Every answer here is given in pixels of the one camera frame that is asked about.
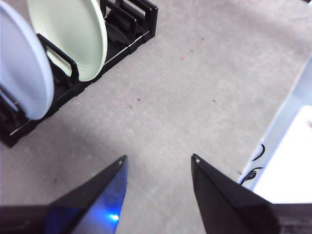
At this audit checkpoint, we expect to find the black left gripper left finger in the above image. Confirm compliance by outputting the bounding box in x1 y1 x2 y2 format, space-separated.
0 155 129 234

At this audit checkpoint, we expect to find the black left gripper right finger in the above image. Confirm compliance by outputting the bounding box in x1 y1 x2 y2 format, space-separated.
191 153 312 234

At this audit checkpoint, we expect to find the blue round plate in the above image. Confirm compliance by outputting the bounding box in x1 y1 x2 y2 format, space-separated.
0 1 55 120

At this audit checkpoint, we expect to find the green round plate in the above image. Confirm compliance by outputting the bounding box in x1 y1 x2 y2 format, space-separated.
26 0 109 82

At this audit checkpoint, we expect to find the black plastic plate rack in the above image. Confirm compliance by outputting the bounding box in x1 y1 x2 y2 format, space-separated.
0 0 158 148

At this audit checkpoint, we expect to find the thin black floor cable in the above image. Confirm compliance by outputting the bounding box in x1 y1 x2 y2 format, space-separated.
238 144 266 186

